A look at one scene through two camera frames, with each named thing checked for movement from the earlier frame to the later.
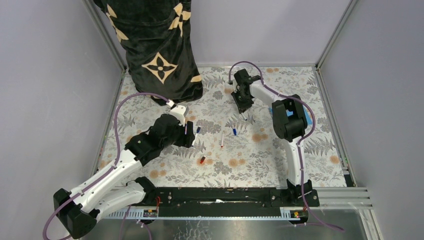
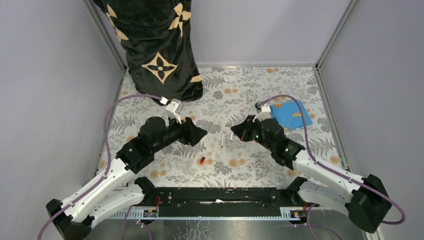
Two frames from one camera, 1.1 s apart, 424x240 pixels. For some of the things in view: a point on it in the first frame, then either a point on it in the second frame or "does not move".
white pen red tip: [222, 144] does not move
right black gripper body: [243, 102] -> [252, 130]
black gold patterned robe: [154, 36] does not move
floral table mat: [232, 149] does not move
